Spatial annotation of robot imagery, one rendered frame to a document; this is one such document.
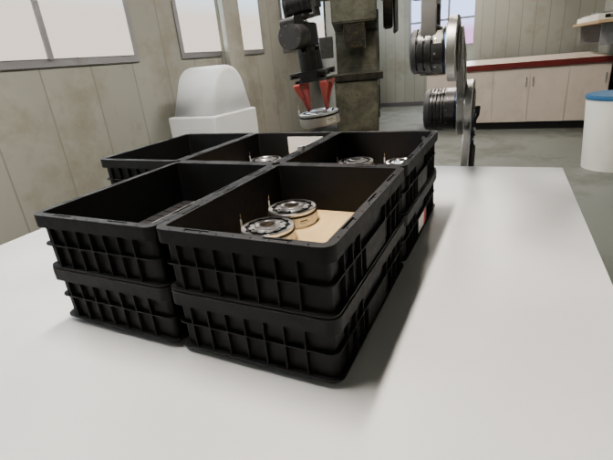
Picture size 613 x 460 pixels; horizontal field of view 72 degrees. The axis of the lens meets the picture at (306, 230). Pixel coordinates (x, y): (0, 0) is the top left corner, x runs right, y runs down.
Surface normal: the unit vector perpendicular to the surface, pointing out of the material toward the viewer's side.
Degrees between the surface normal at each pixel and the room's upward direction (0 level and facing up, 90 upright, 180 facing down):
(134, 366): 0
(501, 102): 90
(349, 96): 90
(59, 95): 90
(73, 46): 90
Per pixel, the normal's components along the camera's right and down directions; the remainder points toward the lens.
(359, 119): -0.17, 0.39
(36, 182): 0.91, 0.07
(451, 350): -0.09, -0.92
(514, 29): -0.40, 0.38
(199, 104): -0.47, 0.06
